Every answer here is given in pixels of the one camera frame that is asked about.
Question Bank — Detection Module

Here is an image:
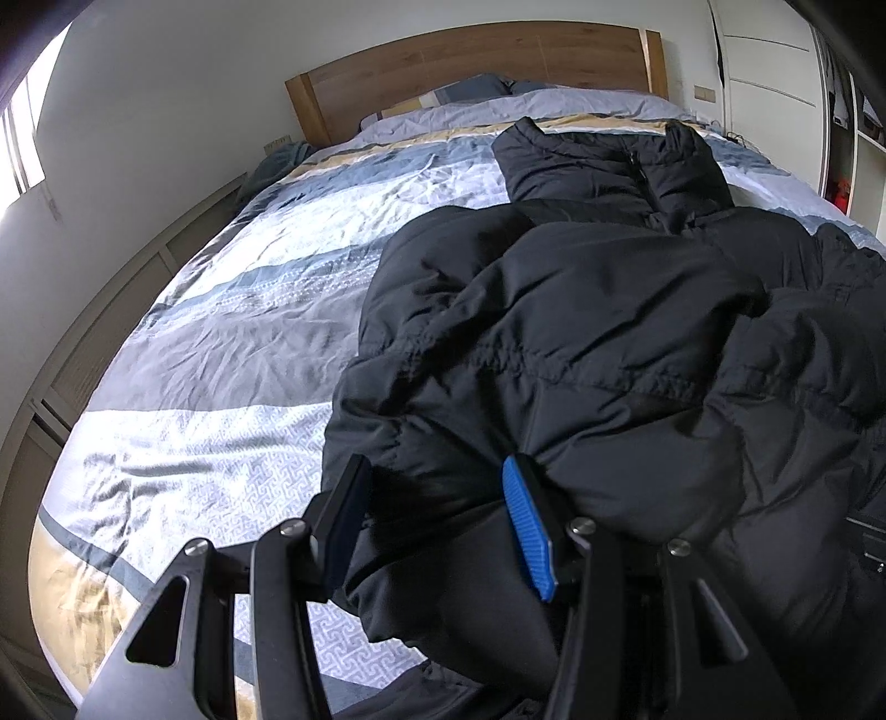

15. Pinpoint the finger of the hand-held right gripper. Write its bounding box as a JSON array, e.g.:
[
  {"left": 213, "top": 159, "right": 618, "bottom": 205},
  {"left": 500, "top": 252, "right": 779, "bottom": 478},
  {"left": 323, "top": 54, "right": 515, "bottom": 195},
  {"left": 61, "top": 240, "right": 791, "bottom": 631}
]
[{"left": 846, "top": 512, "right": 886, "bottom": 575}]

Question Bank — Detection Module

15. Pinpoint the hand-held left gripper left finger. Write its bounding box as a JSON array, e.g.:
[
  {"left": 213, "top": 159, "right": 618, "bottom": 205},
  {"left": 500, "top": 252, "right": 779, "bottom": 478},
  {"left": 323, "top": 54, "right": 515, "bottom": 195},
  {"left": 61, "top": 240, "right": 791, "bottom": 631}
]
[{"left": 73, "top": 453, "right": 375, "bottom": 720}]

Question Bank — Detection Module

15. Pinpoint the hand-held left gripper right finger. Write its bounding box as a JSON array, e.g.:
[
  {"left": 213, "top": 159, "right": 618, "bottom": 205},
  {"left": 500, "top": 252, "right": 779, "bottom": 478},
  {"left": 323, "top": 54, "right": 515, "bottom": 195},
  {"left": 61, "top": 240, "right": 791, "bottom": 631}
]
[{"left": 502, "top": 453, "right": 790, "bottom": 720}]

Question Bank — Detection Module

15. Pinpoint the black puffer coat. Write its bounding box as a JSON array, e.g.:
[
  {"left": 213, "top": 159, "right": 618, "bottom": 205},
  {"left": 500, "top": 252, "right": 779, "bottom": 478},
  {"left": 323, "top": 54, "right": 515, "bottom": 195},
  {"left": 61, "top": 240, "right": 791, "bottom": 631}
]
[{"left": 322, "top": 116, "right": 886, "bottom": 720}]

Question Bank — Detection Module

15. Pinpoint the bed with striped duvet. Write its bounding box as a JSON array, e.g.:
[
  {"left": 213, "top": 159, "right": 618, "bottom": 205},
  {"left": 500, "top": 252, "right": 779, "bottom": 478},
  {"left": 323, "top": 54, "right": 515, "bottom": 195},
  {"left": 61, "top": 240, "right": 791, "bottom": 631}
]
[{"left": 28, "top": 86, "right": 886, "bottom": 720}]

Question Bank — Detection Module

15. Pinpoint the blue-grey crumpled cloth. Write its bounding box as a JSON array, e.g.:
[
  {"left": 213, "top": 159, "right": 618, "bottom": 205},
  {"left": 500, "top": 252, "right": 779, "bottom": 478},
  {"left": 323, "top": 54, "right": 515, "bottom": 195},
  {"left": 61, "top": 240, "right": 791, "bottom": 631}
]
[{"left": 237, "top": 141, "right": 317, "bottom": 199}]

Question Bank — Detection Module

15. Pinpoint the striped pillow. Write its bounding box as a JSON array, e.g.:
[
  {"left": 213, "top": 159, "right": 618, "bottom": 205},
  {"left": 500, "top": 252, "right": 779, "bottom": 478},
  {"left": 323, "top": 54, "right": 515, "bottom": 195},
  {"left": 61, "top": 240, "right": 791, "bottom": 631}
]
[{"left": 358, "top": 86, "right": 459, "bottom": 134}]

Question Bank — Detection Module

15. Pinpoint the blue-grey pillow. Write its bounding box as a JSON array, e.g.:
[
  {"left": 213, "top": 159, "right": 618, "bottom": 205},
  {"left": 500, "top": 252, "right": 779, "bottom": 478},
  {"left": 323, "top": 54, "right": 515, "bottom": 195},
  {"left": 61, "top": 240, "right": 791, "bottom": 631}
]
[{"left": 441, "top": 73, "right": 512, "bottom": 106}]

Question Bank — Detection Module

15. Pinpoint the wooden headboard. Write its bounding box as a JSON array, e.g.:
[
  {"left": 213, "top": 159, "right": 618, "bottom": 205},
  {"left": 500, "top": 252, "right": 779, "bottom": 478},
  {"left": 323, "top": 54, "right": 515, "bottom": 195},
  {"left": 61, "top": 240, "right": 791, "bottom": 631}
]
[{"left": 285, "top": 22, "right": 669, "bottom": 148}]

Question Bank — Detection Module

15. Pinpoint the window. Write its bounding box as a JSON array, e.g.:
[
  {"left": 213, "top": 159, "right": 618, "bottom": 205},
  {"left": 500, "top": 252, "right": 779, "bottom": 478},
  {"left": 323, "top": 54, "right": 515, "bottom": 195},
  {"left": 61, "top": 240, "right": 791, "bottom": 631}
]
[{"left": 0, "top": 69, "right": 47, "bottom": 203}]

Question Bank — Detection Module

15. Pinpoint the white wardrobe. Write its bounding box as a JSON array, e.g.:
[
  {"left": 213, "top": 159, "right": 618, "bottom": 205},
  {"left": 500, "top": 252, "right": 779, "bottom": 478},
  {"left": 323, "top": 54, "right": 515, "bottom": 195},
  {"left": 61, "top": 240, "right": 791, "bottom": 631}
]
[{"left": 706, "top": 0, "right": 886, "bottom": 224}]

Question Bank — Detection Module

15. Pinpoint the low beige wall cabinet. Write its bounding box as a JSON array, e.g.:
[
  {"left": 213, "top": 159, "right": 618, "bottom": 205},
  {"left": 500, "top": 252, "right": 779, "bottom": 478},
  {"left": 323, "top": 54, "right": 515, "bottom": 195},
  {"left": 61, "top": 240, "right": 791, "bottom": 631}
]
[{"left": 0, "top": 172, "right": 248, "bottom": 666}]

